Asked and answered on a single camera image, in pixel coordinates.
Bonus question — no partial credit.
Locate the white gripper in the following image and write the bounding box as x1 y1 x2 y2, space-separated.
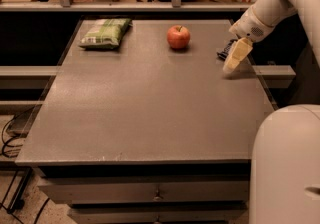
223 7 274 74

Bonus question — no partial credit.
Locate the blue rxbar blueberry bar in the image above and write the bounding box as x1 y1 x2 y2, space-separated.
217 39 237 61

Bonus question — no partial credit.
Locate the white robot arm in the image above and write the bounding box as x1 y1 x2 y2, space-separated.
223 0 320 224

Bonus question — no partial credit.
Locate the red apple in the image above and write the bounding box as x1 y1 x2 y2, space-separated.
167 25 191 49

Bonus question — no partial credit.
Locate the green chip bag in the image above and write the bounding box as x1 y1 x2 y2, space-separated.
79 18 131 49

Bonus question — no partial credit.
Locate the upper grey drawer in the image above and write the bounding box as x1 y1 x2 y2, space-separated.
38 177 249 204

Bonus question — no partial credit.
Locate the grey drawer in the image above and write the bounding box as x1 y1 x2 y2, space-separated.
38 177 249 204
68 203 247 224

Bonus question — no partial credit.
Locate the lower grey drawer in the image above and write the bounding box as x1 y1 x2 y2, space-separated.
68 203 247 224

